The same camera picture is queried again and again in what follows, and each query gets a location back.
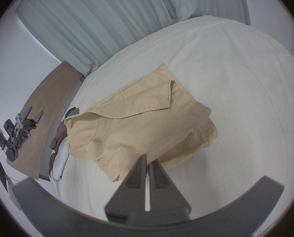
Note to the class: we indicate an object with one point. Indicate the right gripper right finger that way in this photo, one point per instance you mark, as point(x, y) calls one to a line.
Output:
point(164, 194)

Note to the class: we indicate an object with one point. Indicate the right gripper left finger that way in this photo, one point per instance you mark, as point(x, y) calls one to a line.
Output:
point(132, 194)

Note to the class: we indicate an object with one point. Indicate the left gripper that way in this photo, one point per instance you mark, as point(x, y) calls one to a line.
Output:
point(26, 127)

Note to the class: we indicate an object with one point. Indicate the tan shorts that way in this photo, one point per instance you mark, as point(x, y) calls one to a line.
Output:
point(127, 122)

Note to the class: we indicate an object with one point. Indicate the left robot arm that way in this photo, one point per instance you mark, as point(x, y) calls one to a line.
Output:
point(11, 154)

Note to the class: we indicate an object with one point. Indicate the bed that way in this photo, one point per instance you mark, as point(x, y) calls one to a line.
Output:
point(236, 95)

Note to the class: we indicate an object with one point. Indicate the brown garment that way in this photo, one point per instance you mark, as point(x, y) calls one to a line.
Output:
point(60, 134)

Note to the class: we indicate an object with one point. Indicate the olive green garment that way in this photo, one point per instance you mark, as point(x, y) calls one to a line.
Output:
point(75, 111)

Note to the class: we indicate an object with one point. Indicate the white garment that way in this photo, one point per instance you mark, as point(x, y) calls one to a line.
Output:
point(59, 167)

